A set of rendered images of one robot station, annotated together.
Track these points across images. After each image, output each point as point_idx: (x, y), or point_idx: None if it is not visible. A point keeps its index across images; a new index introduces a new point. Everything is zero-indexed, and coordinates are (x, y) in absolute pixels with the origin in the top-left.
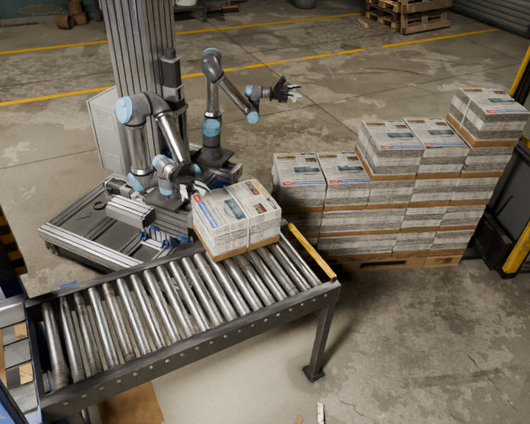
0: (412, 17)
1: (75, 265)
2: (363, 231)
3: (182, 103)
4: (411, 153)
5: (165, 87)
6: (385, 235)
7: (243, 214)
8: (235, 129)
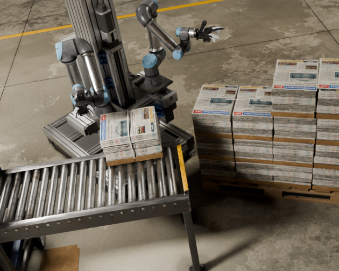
0: None
1: (63, 158)
2: (276, 161)
3: (117, 43)
4: (304, 94)
5: (101, 31)
6: (299, 168)
7: (127, 133)
8: (233, 55)
